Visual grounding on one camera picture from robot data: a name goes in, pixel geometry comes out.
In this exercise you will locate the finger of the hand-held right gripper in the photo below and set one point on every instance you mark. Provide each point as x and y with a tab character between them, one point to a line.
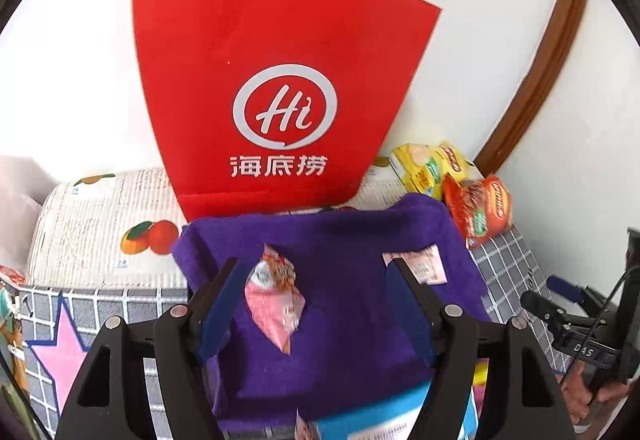
565	287
542	307

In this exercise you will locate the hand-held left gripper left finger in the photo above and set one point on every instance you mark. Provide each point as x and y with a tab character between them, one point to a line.
220	310

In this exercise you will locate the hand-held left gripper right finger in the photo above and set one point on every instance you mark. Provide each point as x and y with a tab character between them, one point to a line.
410	315

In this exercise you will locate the pink cartoon snack packet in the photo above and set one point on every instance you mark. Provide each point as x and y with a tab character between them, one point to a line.
272	300

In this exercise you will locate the pale pink snack packet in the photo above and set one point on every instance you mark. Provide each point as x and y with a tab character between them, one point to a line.
425	262

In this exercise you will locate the person's right hand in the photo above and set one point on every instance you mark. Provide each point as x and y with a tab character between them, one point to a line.
580	395

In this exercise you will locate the purple towel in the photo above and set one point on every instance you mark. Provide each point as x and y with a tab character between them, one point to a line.
350	270

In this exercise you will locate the blue tissue pack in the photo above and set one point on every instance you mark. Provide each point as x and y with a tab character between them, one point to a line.
370	412

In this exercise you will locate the orange potato chips bag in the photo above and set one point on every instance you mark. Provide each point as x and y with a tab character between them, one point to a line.
477	210

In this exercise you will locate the yellow potato chips bag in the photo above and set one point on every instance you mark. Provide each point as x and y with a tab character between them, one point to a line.
425	167

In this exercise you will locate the fruit printed cloth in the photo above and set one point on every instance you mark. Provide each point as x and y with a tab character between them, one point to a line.
100	220

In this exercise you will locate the colourful snack packet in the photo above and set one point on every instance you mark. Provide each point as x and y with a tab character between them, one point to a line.
11	330

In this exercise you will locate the red paper bag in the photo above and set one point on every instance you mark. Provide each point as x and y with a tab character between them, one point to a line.
280	44

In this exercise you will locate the brown wooden door frame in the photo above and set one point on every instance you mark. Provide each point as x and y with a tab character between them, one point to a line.
540	69

